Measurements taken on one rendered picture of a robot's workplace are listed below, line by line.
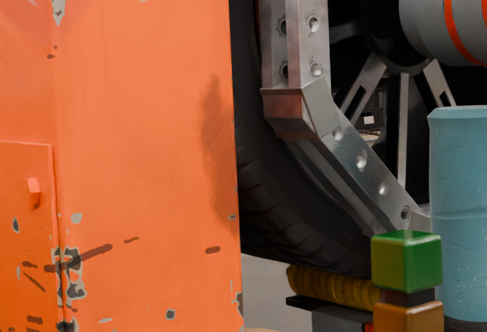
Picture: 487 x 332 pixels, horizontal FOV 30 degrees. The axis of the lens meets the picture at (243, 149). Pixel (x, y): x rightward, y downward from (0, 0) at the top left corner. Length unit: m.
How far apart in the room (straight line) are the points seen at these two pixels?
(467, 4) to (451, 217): 0.23
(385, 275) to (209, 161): 0.17
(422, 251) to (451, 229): 0.23
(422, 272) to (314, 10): 0.32
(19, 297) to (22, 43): 0.20
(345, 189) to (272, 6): 0.21
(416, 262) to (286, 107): 0.28
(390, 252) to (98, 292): 0.22
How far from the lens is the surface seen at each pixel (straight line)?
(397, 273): 0.67
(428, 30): 1.04
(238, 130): 0.93
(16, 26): 0.71
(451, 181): 0.90
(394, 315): 0.68
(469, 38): 1.01
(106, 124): 0.68
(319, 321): 1.24
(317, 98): 0.89
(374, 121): 6.79
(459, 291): 0.92
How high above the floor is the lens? 0.78
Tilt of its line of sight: 5 degrees down
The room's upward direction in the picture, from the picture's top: 3 degrees counter-clockwise
